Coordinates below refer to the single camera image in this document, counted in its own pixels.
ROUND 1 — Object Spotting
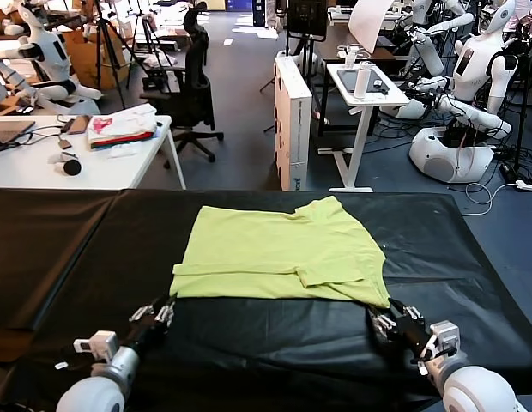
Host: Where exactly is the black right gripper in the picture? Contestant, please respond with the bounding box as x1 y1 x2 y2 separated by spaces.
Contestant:
367 299 435 360

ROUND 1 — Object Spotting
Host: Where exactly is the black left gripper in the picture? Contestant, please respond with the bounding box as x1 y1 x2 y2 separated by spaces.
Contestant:
125 294 178 354

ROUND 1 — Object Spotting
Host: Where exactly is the yellow-green printed t-shirt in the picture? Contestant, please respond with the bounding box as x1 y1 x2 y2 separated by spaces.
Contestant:
169 195 390 309

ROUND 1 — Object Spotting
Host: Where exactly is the stack of folded clothes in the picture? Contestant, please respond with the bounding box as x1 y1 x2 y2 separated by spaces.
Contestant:
86 105 159 151

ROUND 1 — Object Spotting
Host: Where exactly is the black table cover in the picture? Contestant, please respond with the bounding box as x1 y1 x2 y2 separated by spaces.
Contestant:
0 188 532 412
0 188 124 331

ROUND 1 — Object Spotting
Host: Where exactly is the white plastic packet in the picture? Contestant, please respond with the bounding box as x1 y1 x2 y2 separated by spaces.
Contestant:
108 145 143 159

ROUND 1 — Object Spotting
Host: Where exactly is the black white VR controller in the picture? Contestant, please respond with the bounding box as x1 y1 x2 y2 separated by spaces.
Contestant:
48 152 82 176

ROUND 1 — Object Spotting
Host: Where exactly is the large white desk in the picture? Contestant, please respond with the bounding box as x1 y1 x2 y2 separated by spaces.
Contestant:
0 114 188 191

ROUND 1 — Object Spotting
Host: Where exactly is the brown notebook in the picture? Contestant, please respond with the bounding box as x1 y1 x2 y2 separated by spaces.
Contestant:
67 114 93 136

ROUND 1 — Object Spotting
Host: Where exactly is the large flat carton box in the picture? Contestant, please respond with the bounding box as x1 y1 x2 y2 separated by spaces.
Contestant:
273 57 313 192

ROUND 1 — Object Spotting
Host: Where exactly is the small white standing desk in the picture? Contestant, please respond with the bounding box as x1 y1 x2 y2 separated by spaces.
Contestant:
317 63 411 193

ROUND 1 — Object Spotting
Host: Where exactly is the black office chair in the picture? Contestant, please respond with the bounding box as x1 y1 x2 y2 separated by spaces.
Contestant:
139 2 226 169

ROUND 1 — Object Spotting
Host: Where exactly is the grey laptop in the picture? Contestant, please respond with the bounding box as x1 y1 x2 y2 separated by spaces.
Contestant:
0 120 37 147

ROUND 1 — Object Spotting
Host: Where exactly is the white insulated bottle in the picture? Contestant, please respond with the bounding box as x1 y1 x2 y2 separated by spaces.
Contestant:
354 61 373 100

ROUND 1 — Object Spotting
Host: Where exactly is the black tablet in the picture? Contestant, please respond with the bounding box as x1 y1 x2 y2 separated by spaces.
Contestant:
337 67 390 94

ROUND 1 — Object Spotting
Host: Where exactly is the brown cardboard box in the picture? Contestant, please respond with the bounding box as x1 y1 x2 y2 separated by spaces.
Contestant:
63 29 135 91

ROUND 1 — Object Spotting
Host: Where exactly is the white humanoid robot right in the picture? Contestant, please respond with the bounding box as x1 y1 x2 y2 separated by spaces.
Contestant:
408 0 520 185

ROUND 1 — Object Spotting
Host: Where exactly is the white humanoid robot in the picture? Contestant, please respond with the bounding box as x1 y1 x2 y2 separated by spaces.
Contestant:
408 0 520 185
0 0 104 116

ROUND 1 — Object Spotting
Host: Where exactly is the white humanoid robot left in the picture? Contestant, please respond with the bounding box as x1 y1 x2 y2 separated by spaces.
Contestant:
0 0 104 116

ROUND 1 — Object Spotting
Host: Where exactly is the brown wooden desk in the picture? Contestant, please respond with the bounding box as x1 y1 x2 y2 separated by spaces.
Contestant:
311 25 399 65

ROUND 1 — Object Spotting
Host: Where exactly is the white curved sheet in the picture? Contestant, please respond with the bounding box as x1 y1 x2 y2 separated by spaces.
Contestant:
349 0 395 53

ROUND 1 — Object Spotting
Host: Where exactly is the black monitor on stand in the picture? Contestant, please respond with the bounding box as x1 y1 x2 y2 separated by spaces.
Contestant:
286 0 328 43

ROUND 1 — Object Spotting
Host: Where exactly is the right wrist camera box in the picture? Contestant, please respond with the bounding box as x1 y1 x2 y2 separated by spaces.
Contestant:
427 320 462 358

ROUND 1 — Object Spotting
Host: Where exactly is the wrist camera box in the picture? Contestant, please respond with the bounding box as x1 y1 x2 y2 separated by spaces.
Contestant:
72 330 120 362
427 320 462 358

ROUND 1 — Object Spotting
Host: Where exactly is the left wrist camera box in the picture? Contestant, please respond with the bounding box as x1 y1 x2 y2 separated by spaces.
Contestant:
72 330 120 362

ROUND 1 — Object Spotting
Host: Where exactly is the white floor cable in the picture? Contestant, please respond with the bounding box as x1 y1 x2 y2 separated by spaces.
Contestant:
458 182 519 215

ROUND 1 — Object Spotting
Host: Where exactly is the white ring VR controller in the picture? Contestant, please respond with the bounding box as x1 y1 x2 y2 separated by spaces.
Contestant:
337 44 373 69

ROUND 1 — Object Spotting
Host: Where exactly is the black camera tripod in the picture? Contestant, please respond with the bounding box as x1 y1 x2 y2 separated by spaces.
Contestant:
88 0 137 111
129 10 176 94

